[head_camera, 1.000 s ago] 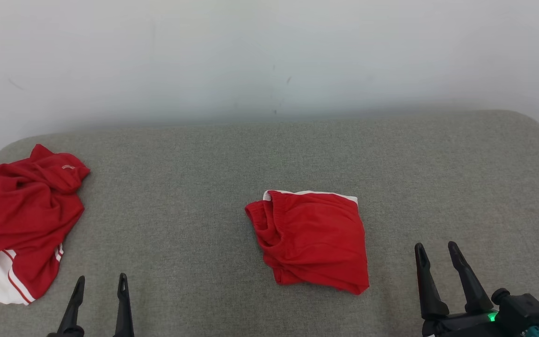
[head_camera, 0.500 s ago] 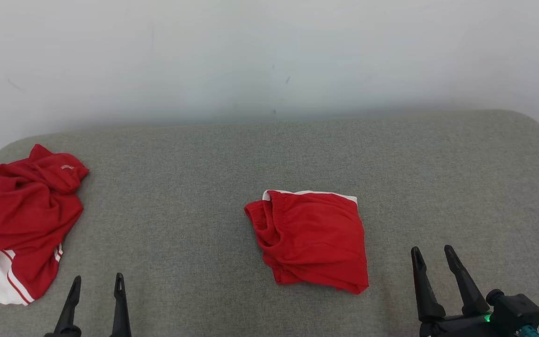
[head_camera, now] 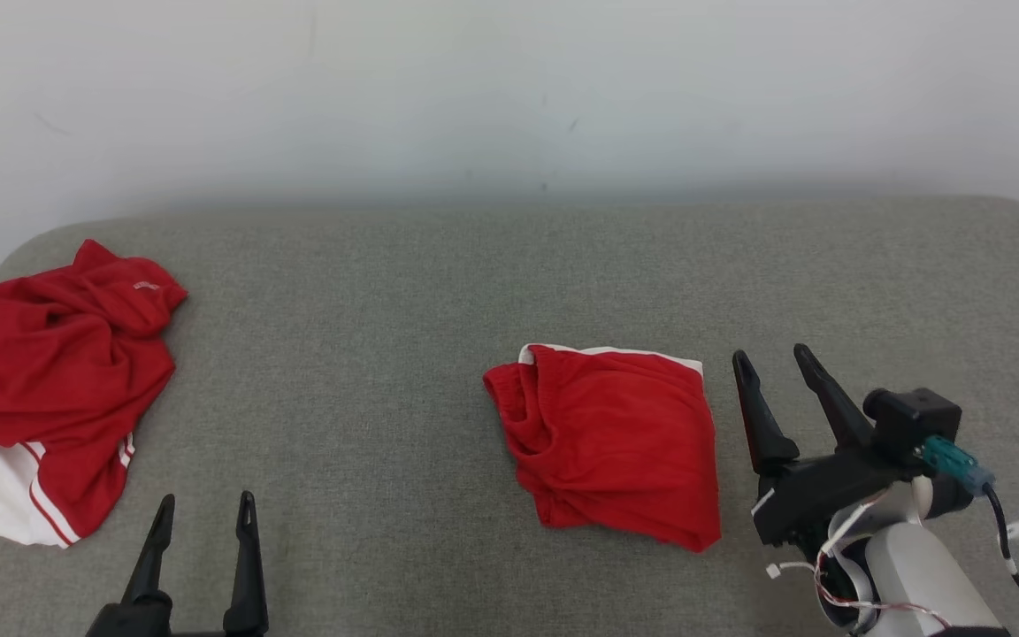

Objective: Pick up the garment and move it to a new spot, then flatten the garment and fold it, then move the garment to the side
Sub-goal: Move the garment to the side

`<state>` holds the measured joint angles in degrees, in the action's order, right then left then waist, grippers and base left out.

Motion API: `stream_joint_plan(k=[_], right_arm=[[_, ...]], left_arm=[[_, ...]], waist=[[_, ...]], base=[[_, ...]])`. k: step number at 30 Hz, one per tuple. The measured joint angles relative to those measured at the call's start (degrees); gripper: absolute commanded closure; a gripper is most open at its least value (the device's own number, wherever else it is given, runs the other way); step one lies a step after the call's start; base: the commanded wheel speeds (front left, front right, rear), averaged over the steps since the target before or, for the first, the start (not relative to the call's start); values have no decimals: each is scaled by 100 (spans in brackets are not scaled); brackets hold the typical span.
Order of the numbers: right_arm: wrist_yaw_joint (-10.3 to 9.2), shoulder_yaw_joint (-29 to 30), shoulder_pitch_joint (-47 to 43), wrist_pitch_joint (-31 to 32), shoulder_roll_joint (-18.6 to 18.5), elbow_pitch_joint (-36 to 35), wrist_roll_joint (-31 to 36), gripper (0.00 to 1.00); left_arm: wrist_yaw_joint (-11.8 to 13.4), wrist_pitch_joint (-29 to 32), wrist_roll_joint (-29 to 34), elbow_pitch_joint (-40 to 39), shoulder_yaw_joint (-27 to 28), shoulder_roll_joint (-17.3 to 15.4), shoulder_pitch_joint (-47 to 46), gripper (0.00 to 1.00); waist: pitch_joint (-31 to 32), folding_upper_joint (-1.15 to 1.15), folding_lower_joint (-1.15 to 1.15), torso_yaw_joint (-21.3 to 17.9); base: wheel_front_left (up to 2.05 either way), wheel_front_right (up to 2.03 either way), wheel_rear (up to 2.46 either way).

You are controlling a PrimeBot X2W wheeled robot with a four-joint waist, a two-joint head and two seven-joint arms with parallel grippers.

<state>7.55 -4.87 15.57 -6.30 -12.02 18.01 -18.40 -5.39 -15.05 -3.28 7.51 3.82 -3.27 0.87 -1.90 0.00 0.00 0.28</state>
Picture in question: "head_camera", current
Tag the red Bulls jersey white sleeves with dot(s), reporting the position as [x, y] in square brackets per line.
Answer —
[49, 372]

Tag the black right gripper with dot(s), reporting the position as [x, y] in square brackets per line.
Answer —
[815, 495]

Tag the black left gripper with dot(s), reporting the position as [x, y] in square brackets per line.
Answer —
[138, 619]

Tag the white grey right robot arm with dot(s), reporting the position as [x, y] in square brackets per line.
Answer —
[916, 575]

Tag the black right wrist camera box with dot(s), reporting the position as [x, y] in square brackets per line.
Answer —
[912, 420]

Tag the red Bulls basketball shorts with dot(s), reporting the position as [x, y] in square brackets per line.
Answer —
[616, 442]

